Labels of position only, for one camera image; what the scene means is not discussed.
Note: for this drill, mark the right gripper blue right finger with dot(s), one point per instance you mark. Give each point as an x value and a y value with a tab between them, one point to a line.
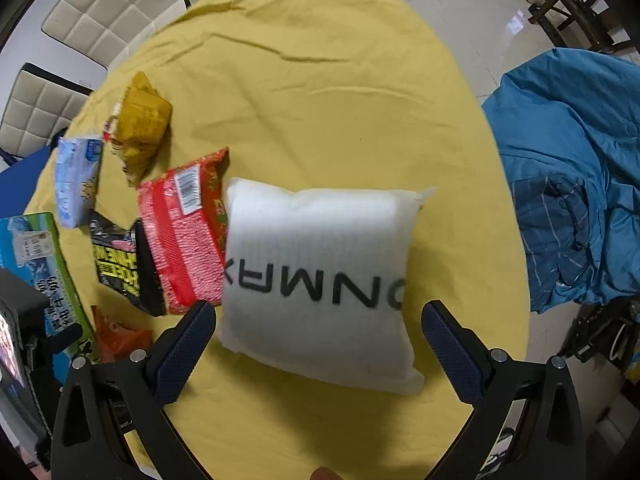
525	421

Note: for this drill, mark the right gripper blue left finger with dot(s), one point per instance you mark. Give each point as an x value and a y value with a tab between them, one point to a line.
101	403

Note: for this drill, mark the orange snack bag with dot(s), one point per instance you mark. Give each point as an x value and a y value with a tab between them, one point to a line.
115	342

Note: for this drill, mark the black shoe wipes pack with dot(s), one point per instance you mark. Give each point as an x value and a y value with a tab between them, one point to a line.
124	263

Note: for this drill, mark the light blue tissue pack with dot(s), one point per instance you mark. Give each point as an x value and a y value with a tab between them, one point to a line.
75	178

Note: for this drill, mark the red noodle packet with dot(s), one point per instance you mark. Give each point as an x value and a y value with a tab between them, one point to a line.
186	224

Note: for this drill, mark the yellow snack bag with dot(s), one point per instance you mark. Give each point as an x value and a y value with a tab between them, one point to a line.
137	126

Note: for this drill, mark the white pillow pack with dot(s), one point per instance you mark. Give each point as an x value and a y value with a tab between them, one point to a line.
314	283

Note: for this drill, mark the open cardboard box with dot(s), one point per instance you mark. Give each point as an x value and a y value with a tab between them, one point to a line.
30	249

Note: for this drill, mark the blue foam mat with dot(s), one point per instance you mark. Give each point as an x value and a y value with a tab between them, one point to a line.
18	182

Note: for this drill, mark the left white quilted chair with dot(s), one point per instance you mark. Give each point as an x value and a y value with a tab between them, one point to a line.
40	105

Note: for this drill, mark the white quilted chair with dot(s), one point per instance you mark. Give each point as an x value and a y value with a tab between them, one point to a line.
109	31
40	105

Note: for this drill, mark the blue blanket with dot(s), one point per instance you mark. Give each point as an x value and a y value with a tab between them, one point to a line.
566	124

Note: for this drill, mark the right white quilted chair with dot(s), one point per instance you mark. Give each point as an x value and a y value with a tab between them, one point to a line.
109	31

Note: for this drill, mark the yellow tablecloth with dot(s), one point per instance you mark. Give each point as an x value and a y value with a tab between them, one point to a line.
337	94

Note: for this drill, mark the brown wooden chair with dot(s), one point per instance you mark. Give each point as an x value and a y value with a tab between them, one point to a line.
601	24

